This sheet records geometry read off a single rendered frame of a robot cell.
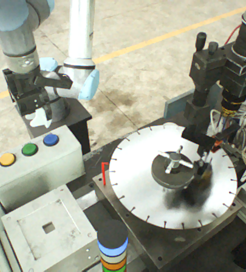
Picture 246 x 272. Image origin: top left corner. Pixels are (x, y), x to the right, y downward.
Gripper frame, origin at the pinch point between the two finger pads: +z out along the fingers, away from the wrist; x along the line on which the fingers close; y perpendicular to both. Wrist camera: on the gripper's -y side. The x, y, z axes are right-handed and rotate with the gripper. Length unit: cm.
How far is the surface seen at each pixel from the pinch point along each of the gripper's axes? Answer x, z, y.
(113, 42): -180, 95, -137
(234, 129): 33, -1, -42
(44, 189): 6.5, 19.9, 8.6
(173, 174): 33.9, 1.3, -18.7
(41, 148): 1.1, 7.6, 4.4
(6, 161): 0.9, 6.7, 14.9
